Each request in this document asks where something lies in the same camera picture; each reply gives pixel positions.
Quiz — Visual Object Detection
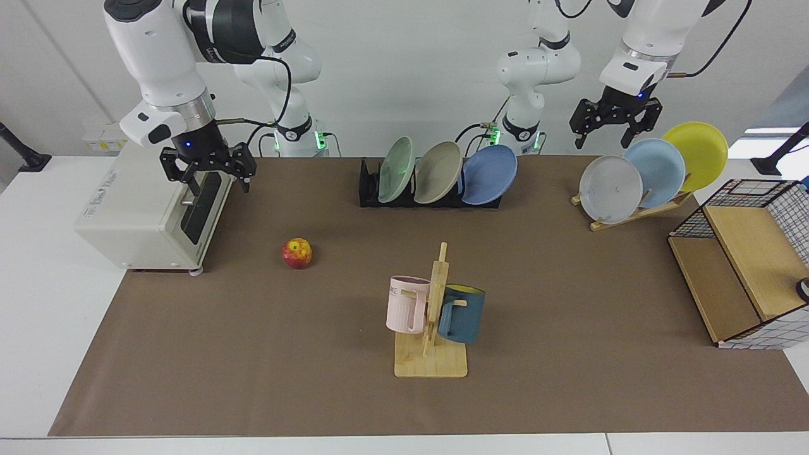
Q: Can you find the red yellow apple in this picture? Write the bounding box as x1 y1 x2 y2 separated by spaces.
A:
281 238 313 270

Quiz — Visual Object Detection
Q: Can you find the light blue plate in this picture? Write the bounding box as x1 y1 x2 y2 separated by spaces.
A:
623 138 686 209

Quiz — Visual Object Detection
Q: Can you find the grey plate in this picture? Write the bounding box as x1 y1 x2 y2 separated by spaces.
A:
579 155 643 225

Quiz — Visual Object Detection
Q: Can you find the yellow plate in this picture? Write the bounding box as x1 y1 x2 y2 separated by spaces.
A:
662 121 729 193

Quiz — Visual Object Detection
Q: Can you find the wooden plate rack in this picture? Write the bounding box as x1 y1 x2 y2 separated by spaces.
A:
571 190 693 232

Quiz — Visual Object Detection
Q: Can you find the black dish rack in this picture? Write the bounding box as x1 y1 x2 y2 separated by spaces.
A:
359 158 506 209

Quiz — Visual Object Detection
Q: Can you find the beige plate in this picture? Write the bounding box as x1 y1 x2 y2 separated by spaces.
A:
414 141 464 205

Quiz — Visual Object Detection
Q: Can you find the pale green plate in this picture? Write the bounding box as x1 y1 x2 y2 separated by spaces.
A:
378 136 417 204

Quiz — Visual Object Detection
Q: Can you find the pale toaster oven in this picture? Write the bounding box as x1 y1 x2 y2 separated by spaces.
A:
75 142 236 276

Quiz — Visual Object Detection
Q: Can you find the white socket box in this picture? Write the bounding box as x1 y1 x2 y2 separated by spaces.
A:
82 123 127 154

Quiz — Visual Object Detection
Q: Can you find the black stand foot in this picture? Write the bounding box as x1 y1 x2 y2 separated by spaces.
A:
0 122 52 173
751 122 809 176

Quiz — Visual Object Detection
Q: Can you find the brown table cloth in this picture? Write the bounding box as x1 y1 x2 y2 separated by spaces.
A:
47 155 809 438

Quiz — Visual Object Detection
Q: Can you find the pink cup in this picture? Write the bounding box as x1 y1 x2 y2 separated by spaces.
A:
386 276 432 334

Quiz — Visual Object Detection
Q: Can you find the dark blue cup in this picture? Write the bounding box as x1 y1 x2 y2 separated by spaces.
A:
437 284 486 345

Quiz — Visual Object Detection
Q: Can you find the wooden cup stand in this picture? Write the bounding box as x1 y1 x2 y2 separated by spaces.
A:
394 242 469 379

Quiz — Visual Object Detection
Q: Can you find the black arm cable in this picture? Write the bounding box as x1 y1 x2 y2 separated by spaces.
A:
667 0 753 78
215 56 293 152

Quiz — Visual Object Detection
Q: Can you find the wire basket with wooden floor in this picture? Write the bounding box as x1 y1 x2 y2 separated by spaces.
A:
668 179 809 350

